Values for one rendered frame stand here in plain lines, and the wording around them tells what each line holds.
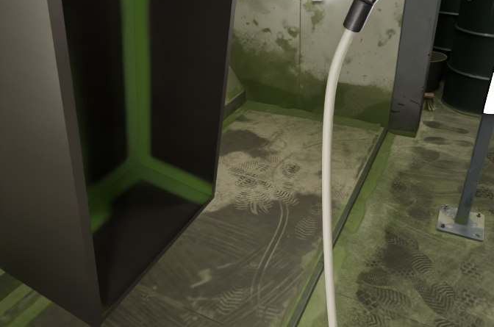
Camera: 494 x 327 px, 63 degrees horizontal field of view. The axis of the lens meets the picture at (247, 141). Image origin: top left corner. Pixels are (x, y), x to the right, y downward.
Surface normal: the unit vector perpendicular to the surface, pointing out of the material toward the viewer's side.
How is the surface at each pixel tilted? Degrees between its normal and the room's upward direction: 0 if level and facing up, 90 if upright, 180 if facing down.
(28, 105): 90
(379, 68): 90
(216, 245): 0
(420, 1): 90
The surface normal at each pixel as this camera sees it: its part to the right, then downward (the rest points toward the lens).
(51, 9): 0.89, 0.35
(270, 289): -0.06, -0.87
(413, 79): -0.47, 0.46
